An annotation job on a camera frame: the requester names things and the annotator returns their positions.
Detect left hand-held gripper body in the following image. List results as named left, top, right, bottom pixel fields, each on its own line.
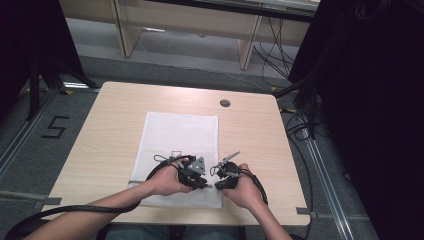
left=173, top=155, right=210, bottom=190

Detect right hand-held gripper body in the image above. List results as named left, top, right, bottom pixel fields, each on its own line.
left=209, top=150, right=242, bottom=190

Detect white cloth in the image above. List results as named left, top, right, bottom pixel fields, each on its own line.
left=128, top=111, right=224, bottom=210

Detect person's right hand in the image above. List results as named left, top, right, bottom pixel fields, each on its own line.
left=220, top=162, right=265, bottom=210

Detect person's left hand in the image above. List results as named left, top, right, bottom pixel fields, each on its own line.
left=145, top=155, right=195, bottom=197

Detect person's legs in jeans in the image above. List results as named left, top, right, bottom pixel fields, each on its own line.
left=96, top=223, right=246, bottom=240

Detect grey tape strip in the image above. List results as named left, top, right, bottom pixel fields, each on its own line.
left=295, top=206, right=318, bottom=220
left=32, top=196, right=63, bottom=210

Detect black metal stand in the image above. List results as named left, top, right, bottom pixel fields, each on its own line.
left=25, top=54, right=102, bottom=122
left=272, top=64, right=323, bottom=140

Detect light wooden desk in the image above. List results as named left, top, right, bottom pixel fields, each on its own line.
left=59, top=0, right=322, bottom=71

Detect black curtain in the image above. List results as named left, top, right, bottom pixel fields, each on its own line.
left=0, top=0, right=87, bottom=121
left=287, top=0, right=424, bottom=240

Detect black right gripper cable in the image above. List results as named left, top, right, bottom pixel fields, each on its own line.
left=239, top=167, right=270, bottom=206

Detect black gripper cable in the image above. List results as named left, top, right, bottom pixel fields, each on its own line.
left=239, top=167, right=270, bottom=206
left=3, top=154, right=198, bottom=240

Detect black floor cables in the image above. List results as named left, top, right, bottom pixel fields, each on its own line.
left=280, top=105, right=332, bottom=214

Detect aluminium floor rail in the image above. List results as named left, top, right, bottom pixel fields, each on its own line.
left=300, top=126, right=357, bottom=240
left=0, top=89, right=62, bottom=179

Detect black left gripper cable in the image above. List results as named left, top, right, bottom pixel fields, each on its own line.
left=3, top=154, right=198, bottom=240

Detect bundle of black hanging cables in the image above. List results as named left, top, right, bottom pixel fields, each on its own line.
left=252, top=16, right=298, bottom=80

